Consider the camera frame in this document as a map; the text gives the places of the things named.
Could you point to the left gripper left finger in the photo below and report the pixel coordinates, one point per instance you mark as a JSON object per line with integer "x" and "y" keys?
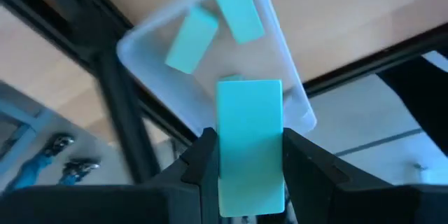
{"x": 196, "y": 189}

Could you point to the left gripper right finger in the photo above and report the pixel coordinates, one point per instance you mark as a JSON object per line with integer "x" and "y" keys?
{"x": 315, "y": 189}

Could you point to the teal wooden block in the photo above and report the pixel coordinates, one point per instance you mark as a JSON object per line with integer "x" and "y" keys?
{"x": 250, "y": 140}
{"x": 239, "y": 10}
{"x": 192, "y": 40}

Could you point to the large black cover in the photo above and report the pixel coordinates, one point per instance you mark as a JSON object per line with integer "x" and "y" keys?
{"x": 423, "y": 105}

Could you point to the clear plastic bin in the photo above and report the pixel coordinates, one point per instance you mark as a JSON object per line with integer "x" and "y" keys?
{"x": 252, "y": 59}

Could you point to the black aluminium table frame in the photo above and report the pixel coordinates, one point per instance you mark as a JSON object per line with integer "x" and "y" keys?
{"x": 119, "y": 119}

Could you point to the blue metal frame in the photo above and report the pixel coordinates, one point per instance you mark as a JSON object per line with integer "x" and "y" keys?
{"x": 21, "y": 112}

